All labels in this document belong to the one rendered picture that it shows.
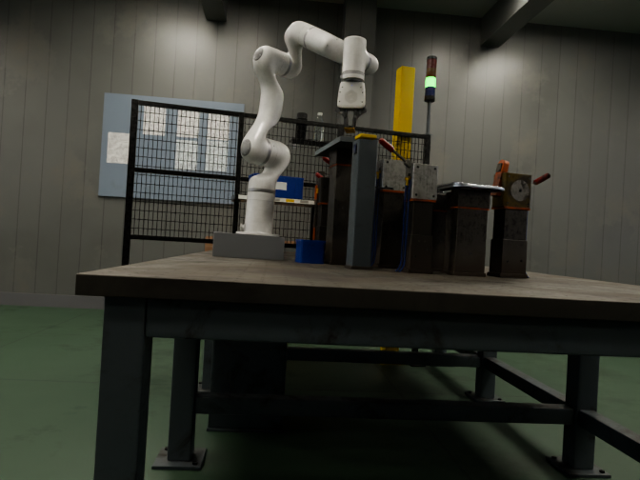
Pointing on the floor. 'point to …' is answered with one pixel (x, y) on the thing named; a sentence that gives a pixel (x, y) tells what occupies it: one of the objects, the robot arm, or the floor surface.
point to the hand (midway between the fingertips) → (350, 124)
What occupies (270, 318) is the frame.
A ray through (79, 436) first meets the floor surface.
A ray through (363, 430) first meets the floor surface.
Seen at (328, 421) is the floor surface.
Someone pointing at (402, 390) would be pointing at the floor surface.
